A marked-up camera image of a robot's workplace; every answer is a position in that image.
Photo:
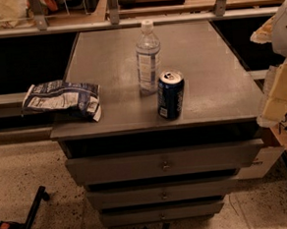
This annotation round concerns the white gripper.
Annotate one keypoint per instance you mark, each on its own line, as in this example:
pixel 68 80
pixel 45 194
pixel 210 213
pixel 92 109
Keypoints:
pixel 286 33

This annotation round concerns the clear plastic water bottle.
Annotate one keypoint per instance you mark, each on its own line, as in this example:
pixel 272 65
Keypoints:
pixel 148 58

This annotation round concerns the cardboard box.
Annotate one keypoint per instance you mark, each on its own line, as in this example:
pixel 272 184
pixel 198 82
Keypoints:
pixel 275 143

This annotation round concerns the top grey drawer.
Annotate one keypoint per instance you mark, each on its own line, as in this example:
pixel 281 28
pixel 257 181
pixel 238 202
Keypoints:
pixel 111 168

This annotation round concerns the grey drawer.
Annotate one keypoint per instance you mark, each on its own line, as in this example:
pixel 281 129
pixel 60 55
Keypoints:
pixel 111 168
pixel 143 195
pixel 158 214

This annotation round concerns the blue soda can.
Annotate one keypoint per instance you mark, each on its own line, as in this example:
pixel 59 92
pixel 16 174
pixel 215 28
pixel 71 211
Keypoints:
pixel 170 94

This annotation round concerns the grey drawer cabinet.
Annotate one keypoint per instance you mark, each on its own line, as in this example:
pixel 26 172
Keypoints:
pixel 220 103

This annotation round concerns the blue white chip bag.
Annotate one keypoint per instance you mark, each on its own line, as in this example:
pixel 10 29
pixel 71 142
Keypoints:
pixel 78 98

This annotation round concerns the middle grey drawer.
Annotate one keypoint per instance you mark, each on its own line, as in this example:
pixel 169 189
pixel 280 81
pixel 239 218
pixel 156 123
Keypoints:
pixel 143 195

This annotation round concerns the bottom grey drawer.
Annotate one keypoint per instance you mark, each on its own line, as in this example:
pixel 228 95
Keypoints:
pixel 158 214

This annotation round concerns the black metal stand leg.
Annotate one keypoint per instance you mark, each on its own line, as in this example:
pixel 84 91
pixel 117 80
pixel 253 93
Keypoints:
pixel 40 195

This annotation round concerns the metal shelf rail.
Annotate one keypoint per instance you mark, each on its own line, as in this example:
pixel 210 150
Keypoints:
pixel 134 23

